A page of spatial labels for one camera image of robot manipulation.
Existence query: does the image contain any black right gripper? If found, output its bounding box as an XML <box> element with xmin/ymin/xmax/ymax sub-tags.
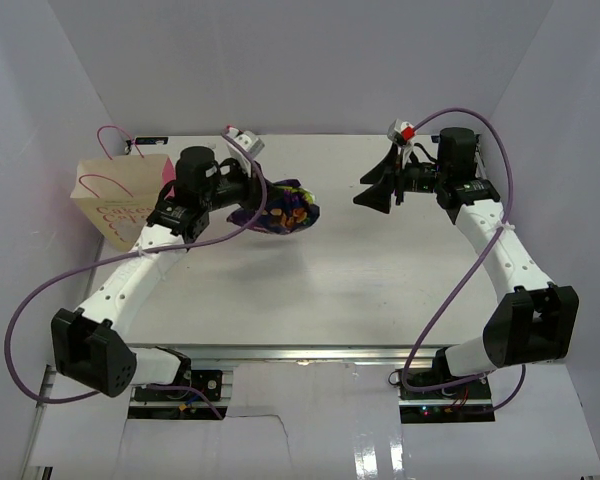
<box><xmin>353</xmin><ymin>143</ymin><xmax>448</xmax><ymax>214</ymax></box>

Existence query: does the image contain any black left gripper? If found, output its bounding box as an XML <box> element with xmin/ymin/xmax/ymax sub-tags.
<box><xmin>201</xmin><ymin>156</ymin><xmax>283</xmax><ymax>214</ymax></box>

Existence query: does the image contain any large dark blue snack bag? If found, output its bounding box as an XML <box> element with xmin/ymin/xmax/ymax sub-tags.
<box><xmin>249</xmin><ymin>179</ymin><xmax>320</xmax><ymax>235</ymax></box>

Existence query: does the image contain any beige and pink paper bag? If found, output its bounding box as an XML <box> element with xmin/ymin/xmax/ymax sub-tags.
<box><xmin>70</xmin><ymin>129</ymin><xmax>175</xmax><ymax>252</ymax></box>

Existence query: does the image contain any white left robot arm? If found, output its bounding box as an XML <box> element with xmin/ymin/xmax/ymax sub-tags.
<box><xmin>51</xmin><ymin>138</ymin><xmax>267</xmax><ymax>399</ymax></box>

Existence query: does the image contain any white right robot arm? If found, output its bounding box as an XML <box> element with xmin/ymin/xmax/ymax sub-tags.
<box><xmin>353</xmin><ymin>120</ymin><xmax>579</xmax><ymax>399</ymax></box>

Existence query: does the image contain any blue label back left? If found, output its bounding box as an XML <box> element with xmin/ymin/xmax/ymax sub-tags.
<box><xmin>134</xmin><ymin>136</ymin><xmax>169</xmax><ymax>146</ymax></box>

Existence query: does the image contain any white cardboard front panel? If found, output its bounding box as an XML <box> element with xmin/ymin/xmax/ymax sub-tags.
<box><xmin>29</xmin><ymin>363</ymin><xmax>600</xmax><ymax>479</ymax></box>

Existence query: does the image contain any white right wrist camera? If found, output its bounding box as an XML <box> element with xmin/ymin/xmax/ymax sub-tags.
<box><xmin>387</xmin><ymin>119</ymin><xmax>416</xmax><ymax>165</ymax></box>

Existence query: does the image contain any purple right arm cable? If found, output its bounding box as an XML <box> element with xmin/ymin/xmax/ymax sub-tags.
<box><xmin>399</xmin><ymin>107</ymin><xmax>526</xmax><ymax>412</ymax></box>

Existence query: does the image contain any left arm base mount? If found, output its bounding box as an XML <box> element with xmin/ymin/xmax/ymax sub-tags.
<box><xmin>128</xmin><ymin>369</ymin><xmax>227</xmax><ymax>421</ymax></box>

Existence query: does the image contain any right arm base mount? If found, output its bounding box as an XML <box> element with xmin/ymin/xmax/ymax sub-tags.
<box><xmin>387</xmin><ymin>369</ymin><xmax>495</xmax><ymax>425</ymax></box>

